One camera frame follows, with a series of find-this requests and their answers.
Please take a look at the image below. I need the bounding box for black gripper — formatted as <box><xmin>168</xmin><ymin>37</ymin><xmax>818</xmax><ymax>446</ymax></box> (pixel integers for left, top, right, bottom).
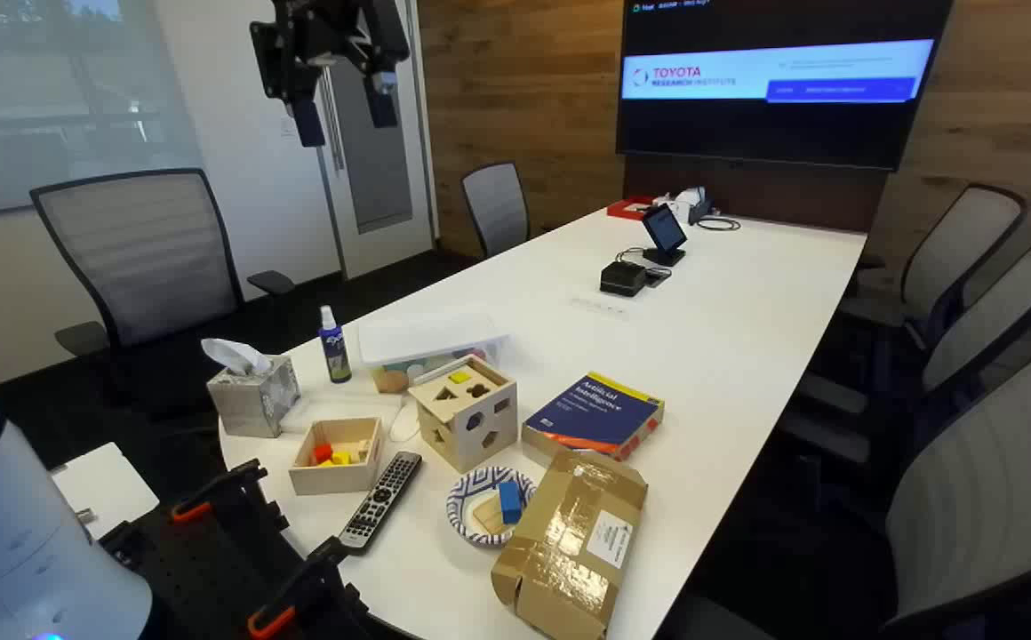
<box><xmin>245</xmin><ymin>0</ymin><xmax>417</xmax><ymax>148</ymax></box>

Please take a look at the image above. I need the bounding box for white door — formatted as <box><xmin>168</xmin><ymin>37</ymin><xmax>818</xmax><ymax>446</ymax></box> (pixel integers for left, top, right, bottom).
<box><xmin>310</xmin><ymin>0</ymin><xmax>440</xmax><ymax>284</ymax></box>

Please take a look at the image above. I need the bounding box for grey office chair back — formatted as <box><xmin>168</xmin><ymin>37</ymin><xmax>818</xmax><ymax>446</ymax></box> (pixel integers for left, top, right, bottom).
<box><xmin>460</xmin><ymin>161</ymin><xmax>532</xmax><ymax>258</ymax></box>

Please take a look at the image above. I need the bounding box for blue label spray bottle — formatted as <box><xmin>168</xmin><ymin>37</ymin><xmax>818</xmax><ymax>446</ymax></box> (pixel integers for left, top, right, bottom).
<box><xmin>318</xmin><ymin>303</ymin><xmax>357</xmax><ymax>389</ymax></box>

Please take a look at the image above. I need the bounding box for plastic container white lid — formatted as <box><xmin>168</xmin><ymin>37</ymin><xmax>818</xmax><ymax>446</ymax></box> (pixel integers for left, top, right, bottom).
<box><xmin>352</xmin><ymin>305</ymin><xmax>515</xmax><ymax>398</ymax></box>

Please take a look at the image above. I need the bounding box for grey mesh office chair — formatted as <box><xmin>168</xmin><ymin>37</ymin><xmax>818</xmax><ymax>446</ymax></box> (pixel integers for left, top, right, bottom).
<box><xmin>847</xmin><ymin>181</ymin><xmax>1031</xmax><ymax>353</ymax></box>
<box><xmin>670</xmin><ymin>341</ymin><xmax>1031</xmax><ymax>640</ymax></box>
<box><xmin>30</xmin><ymin>165</ymin><xmax>300</xmax><ymax>393</ymax></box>
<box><xmin>792</xmin><ymin>237</ymin><xmax>1031</xmax><ymax>465</ymax></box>

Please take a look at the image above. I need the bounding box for red box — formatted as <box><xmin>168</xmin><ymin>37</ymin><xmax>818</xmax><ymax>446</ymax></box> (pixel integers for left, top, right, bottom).
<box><xmin>604</xmin><ymin>194</ymin><xmax>661</xmax><ymax>223</ymax></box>

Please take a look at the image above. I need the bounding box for small black box device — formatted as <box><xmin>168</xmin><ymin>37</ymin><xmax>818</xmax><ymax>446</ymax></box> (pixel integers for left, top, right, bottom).
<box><xmin>597</xmin><ymin>258</ymin><xmax>655</xmax><ymax>299</ymax></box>

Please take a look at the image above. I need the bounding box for wooden shape sorter cube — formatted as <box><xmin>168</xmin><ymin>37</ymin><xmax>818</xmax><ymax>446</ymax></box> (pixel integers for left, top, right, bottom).
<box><xmin>404</xmin><ymin>353</ymin><xmax>523</xmax><ymax>478</ymax></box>

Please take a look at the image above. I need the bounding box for black tablet on stand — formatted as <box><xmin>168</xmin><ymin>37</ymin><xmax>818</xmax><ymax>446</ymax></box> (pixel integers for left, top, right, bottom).
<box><xmin>638</xmin><ymin>198</ymin><xmax>693</xmax><ymax>271</ymax></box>

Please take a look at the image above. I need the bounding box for yellow toy block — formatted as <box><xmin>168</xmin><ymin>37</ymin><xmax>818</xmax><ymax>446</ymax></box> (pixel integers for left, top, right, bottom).
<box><xmin>331</xmin><ymin>438</ymin><xmax>373</xmax><ymax>468</ymax></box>

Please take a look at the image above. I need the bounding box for wooden tray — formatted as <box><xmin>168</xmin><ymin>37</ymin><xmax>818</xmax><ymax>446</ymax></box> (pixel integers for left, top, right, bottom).
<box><xmin>284</xmin><ymin>417</ymin><xmax>389</xmax><ymax>499</ymax></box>

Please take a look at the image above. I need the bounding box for blue book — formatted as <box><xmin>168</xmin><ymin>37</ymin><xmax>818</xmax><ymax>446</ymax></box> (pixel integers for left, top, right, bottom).
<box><xmin>518</xmin><ymin>369</ymin><xmax>670</xmax><ymax>465</ymax></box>

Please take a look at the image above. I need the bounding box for black remote control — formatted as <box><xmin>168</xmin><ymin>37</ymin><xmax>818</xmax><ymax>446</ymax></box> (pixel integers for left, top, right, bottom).
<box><xmin>335</xmin><ymin>447</ymin><xmax>428</xmax><ymax>557</ymax></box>

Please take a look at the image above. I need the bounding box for blue white patterned plate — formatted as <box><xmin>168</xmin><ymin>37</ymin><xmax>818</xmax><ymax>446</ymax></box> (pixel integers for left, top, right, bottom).
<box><xmin>440</xmin><ymin>462</ymin><xmax>537</xmax><ymax>552</ymax></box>

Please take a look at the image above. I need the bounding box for blue block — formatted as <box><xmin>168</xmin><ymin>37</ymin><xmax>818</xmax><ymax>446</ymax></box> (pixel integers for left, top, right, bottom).
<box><xmin>495</xmin><ymin>478</ymin><xmax>532</xmax><ymax>529</ymax></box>

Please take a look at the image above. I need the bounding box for white paper sheet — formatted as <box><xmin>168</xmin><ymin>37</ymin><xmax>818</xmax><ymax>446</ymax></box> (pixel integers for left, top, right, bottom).
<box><xmin>49</xmin><ymin>440</ymin><xmax>168</xmax><ymax>544</ymax></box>

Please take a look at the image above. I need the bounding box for wall glass whiteboard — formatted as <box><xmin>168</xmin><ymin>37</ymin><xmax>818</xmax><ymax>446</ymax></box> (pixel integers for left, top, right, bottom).
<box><xmin>0</xmin><ymin>0</ymin><xmax>206</xmax><ymax>223</ymax></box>

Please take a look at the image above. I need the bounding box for grey cable loop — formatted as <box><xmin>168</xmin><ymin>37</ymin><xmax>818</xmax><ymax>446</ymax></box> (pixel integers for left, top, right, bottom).
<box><xmin>690</xmin><ymin>205</ymin><xmax>747</xmax><ymax>237</ymax></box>

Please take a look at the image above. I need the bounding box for black clamp orange handle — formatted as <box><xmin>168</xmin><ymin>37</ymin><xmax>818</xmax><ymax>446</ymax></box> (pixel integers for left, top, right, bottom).
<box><xmin>168</xmin><ymin>454</ymin><xmax>274</xmax><ymax>529</ymax></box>
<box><xmin>243</xmin><ymin>537</ymin><xmax>357</xmax><ymax>640</ymax></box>

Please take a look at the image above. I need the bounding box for wall mounted TV screen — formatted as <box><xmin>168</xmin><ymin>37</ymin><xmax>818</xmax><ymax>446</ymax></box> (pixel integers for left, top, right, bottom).
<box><xmin>610</xmin><ymin>0</ymin><xmax>961</xmax><ymax>173</ymax></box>

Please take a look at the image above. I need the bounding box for black robot mount platform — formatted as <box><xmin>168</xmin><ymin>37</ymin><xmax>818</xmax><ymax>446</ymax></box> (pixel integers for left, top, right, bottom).
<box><xmin>95</xmin><ymin>459</ymin><xmax>420</xmax><ymax>640</ymax></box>

